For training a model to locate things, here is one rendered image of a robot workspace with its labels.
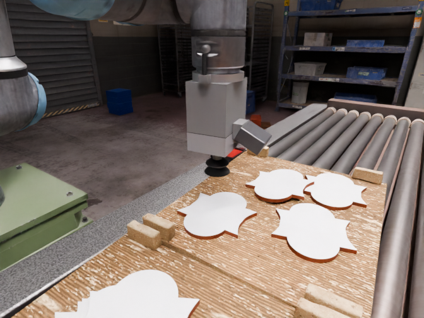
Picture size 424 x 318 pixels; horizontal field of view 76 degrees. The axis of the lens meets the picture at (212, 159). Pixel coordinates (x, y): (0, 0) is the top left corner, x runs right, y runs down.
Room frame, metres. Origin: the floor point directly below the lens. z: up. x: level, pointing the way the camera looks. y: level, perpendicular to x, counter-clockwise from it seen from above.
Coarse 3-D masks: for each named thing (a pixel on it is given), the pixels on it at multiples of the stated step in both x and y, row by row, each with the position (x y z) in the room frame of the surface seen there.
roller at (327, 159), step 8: (368, 112) 1.22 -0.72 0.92; (360, 120) 1.09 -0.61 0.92; (368, 120) 1.17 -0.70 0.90; (352, 128) 0.98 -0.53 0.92; (360, 128) 1.03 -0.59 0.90; (344, 136) 0.89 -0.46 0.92; (352, 136) 0.92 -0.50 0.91; (336, 144) 0.81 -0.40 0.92; (344, 144) 0.83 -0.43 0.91; (328, 152) 0.75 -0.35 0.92; (336, 152) 0.76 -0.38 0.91; (320, 160) 0.69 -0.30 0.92; (328, 160) 0.70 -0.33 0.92; (328, 168) 0.67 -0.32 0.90
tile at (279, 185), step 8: (264, 176) 0.54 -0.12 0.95; (272, 176) 0.54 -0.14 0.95; (280, 176) 0.54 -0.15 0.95; (288, 176) 0.54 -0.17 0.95; (296, 176) 0.53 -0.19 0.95; (248, 184) 0.51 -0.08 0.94; (256, 184) 0.51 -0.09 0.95; (264, 184) 0.50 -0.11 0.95; (272, 184) 0.50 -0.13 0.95; (280, 184) 0.50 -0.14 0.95; (288, 184) 0.50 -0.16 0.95; (296, 184) 0.50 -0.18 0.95; (304, 184) 0.49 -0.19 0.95; (312, 184) 0.50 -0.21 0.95; (256, 192) 0.47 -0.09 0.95; (264, 192) 0.47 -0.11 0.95; (272, 192) 0.47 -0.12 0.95; (280, 192) 0.46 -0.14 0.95; (288, 192) 0.46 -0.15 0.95; (296, 192) 0.46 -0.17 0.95; (264, 200) 0.45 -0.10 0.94; (272, 200) 0.44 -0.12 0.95; (280, 200) 0.44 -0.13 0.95
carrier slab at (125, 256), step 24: (120, 240) 0.34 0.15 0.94; (96, 264) 0.29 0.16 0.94; (120, 264) 0.29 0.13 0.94; (144, 264) 0.29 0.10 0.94; (168, 264) 0.29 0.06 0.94; (192, 264) 0.29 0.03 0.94; (72, 288) 0.25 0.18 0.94; (96, 288) 0.25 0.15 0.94; (192, 288) 0.25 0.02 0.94; (216, 288) 0.25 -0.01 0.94; (240, 288) 0.25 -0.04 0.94; (24, 312) 0.22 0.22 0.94; (48, 312) 0.22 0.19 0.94; (216, 312) 0.22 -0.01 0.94; (240, 312) 0.22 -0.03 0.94; (264, 312) 0.22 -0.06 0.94; (288, 312) 0.22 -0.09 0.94
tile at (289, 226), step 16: (304, 208) 0.42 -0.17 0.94; (320, 208) 0.42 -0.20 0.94; (288, 224) 0.37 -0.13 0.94; (304, 224) 0.37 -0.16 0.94; (320, 224) 0.37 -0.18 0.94; (336, 224) 0.37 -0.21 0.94; (288, 240) 0.33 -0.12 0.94; (304, 240) 0.33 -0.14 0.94; (320, 240) 0.33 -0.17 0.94; (336, 240) 0.33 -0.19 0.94; (304, 256) 0.30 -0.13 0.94; (320, 256) 0.30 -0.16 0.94; (336, 256) 0.31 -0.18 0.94
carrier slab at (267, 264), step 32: (256, 160) 0.65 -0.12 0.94; (192, 192) 0.49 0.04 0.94; (384, 192) 0.49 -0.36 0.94; (256, 224) 0.38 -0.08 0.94; (352, 224) 0.38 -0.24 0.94; (192, 256) 0.31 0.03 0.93; (224, 256) 0.31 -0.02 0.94; (256, 256) 0.31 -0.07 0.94; (288, 256) 0.31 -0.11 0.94; (352, 256) 0.31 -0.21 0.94; (256, 288) 0.26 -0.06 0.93; (288, 288) 0.25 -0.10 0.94; (352, 288) 0.25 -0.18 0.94
